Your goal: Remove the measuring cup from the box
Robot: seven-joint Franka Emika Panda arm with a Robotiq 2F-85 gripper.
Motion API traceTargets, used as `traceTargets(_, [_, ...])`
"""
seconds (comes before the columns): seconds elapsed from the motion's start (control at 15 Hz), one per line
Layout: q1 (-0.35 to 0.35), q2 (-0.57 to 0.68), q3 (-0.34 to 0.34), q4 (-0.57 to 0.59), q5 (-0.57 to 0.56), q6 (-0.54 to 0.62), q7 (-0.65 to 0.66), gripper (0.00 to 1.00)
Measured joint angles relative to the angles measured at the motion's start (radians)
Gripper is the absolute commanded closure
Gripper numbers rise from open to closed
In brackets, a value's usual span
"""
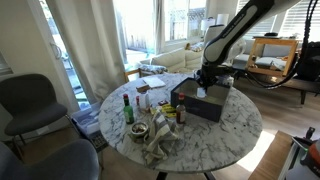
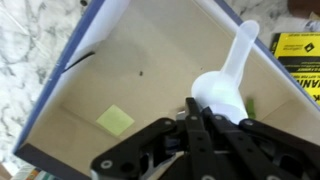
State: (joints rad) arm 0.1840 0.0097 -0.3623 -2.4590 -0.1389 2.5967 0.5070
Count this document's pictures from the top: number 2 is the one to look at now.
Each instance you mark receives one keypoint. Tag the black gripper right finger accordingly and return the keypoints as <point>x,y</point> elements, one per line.
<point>260,146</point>

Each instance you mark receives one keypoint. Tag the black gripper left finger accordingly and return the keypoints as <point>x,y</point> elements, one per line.
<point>193,133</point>

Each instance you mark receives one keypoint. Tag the white plastic measuring cup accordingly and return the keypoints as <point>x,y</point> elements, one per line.
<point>220,86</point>

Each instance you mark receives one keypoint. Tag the blue cardboard shoe box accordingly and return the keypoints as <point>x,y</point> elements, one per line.
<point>150,50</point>

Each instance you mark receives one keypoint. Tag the small green scrap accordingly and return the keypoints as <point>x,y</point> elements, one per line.
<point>250,108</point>

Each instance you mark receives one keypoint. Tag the yellow sticky note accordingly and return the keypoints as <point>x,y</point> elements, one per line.
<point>115,120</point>

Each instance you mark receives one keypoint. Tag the yellow black printed packet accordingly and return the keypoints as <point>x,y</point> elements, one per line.
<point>296,63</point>

